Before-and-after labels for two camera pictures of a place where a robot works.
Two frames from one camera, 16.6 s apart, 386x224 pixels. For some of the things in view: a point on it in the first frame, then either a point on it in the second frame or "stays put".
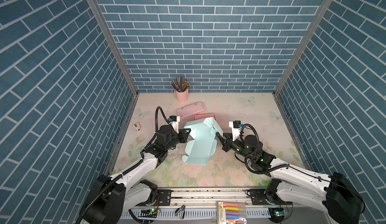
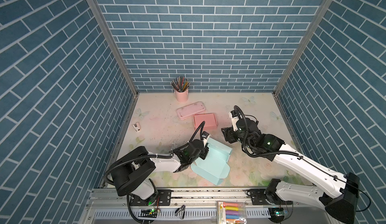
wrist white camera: (174, 122) -> (205, 136)
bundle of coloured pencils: (180, 84) stays put
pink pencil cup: (182, 97) stays put
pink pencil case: (187, 112) stays put
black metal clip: (182, 209) stays put
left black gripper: (183, 136) -> (205, 151)
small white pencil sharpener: (136, 126) stays put
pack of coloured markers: (231, 212) stays put
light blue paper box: (198, 150) -> (214, 167)
